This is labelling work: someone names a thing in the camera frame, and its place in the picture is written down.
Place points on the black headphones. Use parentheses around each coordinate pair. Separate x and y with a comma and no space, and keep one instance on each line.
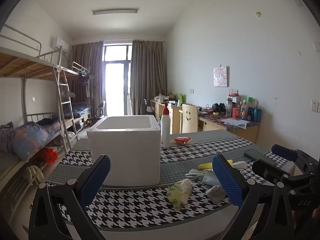
(218,107)

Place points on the row of toiletry bottles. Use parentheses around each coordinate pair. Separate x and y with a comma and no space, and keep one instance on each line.
(243,110)

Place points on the metal bunk bed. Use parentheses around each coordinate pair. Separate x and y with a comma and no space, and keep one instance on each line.
(75,71)
(25,65)

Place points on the green printed tissue packet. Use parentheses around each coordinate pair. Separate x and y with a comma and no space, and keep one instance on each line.
(180,192)

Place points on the red snack packet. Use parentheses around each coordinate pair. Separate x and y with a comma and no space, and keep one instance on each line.
(181,140)

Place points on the dark blue bedding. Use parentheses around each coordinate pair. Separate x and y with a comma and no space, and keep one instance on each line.
(77,111)

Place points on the blue plaid duvet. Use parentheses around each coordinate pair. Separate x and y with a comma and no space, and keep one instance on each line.
(30,137)

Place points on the white foam box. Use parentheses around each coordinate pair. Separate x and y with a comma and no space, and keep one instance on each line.
(125,155)

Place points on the white pump bottle red top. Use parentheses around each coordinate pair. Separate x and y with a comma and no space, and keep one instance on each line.
(165,130)

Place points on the black folding chair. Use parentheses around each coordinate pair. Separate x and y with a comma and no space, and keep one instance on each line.
(100,110)

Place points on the ceiling tube light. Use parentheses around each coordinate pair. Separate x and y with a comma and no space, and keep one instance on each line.
(115,11)

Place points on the wooden desk with drawers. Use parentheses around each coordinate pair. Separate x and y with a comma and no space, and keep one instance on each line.
(175,117)

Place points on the purple patterned blanket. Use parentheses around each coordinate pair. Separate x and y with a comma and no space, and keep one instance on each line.
(6,137)

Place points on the wooden chair with smiley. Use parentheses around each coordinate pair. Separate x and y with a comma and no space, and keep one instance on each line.
(189,117)

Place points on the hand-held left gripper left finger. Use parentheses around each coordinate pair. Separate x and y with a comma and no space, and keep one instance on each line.
(96,177)

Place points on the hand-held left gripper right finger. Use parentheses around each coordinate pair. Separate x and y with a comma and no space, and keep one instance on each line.
(228,180)

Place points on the pink cartoon wall picture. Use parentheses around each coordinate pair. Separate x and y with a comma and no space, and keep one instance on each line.
(221,76)

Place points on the white air conditioner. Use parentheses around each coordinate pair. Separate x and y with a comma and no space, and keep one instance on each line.
(60,43)

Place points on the wooden desk with printed cover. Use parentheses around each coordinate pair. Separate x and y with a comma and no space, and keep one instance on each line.
(220,127)

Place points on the dark hanging clothes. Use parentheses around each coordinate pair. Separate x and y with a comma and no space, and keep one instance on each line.
(83,80)

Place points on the brown curtain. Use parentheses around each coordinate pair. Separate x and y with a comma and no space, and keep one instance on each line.
(85,60)
(148,75)

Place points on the yellow cloth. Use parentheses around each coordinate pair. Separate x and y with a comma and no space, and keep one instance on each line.
(205,166)

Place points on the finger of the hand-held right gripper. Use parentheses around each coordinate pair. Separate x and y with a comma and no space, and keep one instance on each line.
(265,167)
(282,151)

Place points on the black smartphone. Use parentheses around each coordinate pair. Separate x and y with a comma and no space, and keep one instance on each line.
(257,155)

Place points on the clear plastic wrapper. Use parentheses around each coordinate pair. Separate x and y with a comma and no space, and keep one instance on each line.
(216,193)

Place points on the printed paper sheets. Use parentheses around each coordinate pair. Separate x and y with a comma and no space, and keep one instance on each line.
(235,123)

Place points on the red plastic bag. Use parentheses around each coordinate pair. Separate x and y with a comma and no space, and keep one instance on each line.
(47,155)

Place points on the glass balcony door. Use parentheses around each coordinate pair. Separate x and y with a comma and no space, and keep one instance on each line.
(115,85)

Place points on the white wall socket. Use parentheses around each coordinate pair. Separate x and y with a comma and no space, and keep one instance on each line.
(315,105)
(234,91)

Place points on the white plastic bag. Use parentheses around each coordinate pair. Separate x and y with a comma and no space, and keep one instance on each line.
(239,164)

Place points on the houndstooth tablecloth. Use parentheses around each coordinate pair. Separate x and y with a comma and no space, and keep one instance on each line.
(140,205)

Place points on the black bag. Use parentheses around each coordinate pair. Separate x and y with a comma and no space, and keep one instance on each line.
(146,108)

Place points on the metal bed ladder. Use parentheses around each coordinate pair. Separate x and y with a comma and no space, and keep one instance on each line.
(63,100)

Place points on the cream cloth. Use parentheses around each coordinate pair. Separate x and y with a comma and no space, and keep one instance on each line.
(33,175)

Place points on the blue face mask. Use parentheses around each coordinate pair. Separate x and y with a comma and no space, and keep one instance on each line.
(208,178)

